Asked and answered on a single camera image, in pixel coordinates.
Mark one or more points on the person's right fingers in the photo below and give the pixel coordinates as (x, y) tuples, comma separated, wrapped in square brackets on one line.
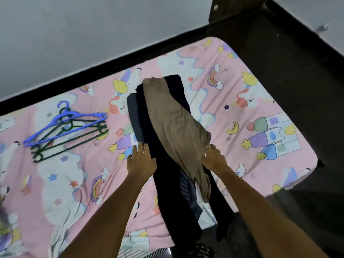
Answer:
[(211, 150)]

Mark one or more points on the person's left thumb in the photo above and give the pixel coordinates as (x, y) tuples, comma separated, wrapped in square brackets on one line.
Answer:
[(154, 163)]

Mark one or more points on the grey folded garment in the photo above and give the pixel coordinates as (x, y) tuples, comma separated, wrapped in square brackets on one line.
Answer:
[(134, 118)]

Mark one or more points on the person's left forearm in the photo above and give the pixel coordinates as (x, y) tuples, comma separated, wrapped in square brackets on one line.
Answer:
[(113, 220)]

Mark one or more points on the pink cartoon print bedsheet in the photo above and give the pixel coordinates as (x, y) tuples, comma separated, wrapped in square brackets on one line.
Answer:
[(88, 169)]

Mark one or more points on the person's left hand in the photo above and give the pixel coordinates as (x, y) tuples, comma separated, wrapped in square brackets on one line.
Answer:
[(141, 165)]

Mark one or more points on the dark wooden bed frame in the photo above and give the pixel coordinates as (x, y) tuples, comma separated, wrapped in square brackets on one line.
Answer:
[(295, 77)]

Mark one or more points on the person's right forearm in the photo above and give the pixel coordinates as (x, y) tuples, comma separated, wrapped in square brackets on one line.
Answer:
[(266, 220)]

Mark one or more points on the tan garment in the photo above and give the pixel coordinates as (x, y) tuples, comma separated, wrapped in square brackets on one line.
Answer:
[(174, 126)]

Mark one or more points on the white garment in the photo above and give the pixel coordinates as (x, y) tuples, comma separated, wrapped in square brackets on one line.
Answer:
[(207, 212)]

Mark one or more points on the dark navy garment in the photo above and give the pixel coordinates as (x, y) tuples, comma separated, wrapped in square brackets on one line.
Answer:
[(166, 185)]

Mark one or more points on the person's right hand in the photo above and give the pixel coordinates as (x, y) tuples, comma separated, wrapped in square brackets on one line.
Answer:
[(215, 159)]

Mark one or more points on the navy pinstriped garment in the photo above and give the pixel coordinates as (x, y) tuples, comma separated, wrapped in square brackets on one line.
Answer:
[(189, 193)]

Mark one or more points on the green plastic hanger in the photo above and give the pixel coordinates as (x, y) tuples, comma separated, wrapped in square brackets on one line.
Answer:
[(68, 141), (70, 147)]

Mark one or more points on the person's left middle finger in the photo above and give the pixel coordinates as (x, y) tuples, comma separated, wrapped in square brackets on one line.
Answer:
[(140, 149)]

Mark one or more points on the person's left little finger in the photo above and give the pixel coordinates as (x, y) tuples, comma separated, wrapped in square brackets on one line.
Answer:
[(129, 159)]

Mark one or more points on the blue plastic hanger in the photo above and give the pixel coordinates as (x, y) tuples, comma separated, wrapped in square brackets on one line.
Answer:
[(64, 126)]

